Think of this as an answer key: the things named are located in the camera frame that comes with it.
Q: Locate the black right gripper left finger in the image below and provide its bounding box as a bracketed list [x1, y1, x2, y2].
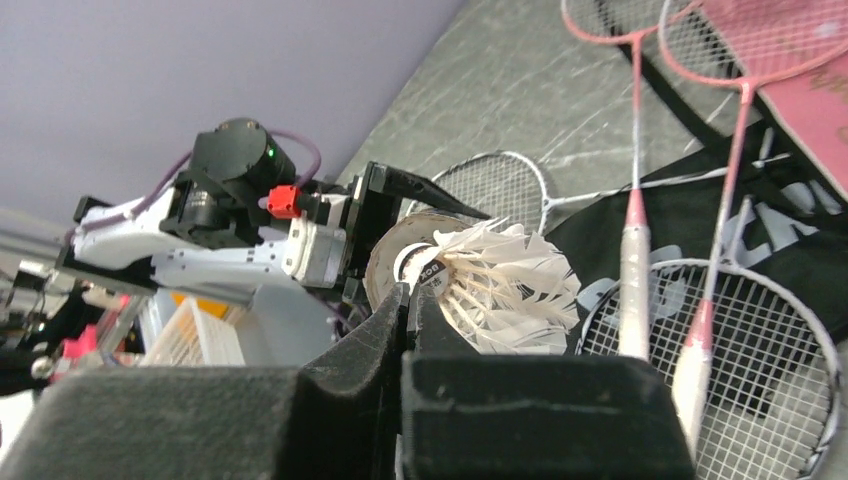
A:
[1, 284, 410, 479]

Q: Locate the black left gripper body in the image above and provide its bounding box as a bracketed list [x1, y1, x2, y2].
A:
[341, 162, 404, 305]

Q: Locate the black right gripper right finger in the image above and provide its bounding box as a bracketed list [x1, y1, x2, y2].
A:
[400, 287, 695, 479]

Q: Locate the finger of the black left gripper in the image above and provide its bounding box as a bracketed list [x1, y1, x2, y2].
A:
[380, 165, 491, 220]

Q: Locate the white shuttlecock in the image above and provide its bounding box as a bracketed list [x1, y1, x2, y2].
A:
[395, 219, 581, 356]

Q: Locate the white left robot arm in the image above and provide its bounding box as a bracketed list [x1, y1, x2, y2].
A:
[55, 118, 481, 305]

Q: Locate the white racket left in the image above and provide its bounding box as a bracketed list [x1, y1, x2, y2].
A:
[399, 150, 790, 234]

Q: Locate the white racket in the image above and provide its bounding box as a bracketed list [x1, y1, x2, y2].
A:
[576, 197, 842, 479]
[399, 150, 790, 234]

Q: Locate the pink racket left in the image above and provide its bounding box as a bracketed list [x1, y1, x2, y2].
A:
[561, 1, 680, 360]

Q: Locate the pink racket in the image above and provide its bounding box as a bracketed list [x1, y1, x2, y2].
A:
[659, 1, 837, 455]
[561, 1, 680, 360]

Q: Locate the white racket right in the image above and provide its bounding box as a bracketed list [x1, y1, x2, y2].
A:
[576, 197, 842, 479]

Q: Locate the black racket bag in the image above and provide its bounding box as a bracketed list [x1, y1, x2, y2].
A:
[543, 119, 848, 372]

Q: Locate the pink racket right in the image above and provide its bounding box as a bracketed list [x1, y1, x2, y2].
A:
[659, 1, 837, 455]

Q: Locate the pink racket bag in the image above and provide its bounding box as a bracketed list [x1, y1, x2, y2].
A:
[702, 1, 847, 198]

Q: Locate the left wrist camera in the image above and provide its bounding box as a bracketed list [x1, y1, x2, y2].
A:
[267, 185, 349, 289]

